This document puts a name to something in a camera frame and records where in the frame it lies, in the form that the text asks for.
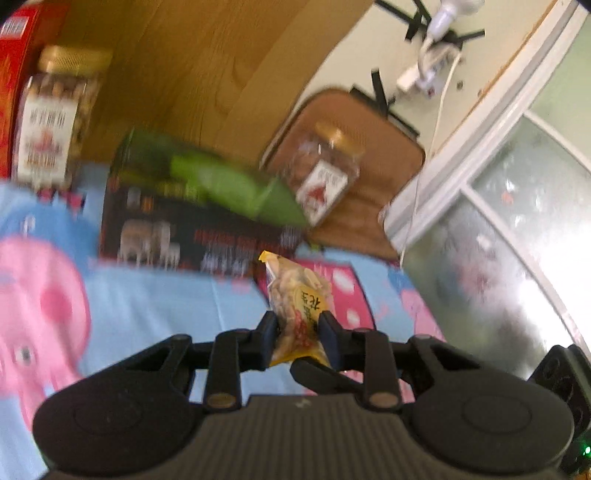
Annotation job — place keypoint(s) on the black printed box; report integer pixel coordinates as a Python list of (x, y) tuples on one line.
[(184, 230)]

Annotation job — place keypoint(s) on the dark green snack packet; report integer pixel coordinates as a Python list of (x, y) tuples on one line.
[(138, 157)]

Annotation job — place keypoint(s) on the red gift box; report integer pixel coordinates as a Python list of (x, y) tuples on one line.
[(14, 69)]

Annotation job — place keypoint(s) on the yellow peanut packet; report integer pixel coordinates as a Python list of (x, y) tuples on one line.
[(295, 295)]

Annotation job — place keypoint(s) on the frosted glass window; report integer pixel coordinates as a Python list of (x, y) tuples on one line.
[(508, 230)]

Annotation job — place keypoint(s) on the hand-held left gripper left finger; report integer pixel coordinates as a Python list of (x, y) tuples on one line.
[(268, 337)]

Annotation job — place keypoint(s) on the wooden headboard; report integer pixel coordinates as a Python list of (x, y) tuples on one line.
[(184, 69)]

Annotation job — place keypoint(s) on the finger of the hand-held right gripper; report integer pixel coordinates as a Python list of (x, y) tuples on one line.
[(323, 381)]

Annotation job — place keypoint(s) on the white clip lamp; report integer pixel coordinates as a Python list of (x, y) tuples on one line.
[(450, 11)]

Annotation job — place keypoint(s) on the mixed nut jar gold lid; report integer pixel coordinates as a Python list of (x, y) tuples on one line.
[(46, 134)]

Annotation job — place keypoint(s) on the white power adapter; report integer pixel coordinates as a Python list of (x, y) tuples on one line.
[(431, 69)]

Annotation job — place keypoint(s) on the pecan jar gold lid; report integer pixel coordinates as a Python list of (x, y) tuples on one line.
[(323, 184)]

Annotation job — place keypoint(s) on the blue printed blanket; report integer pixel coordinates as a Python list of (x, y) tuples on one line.
[(161, 314)]

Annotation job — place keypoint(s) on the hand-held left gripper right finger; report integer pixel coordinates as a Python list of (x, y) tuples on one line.
[(328, 341)]

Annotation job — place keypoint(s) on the light green snack bag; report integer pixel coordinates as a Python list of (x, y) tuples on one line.
[(221, 182)]

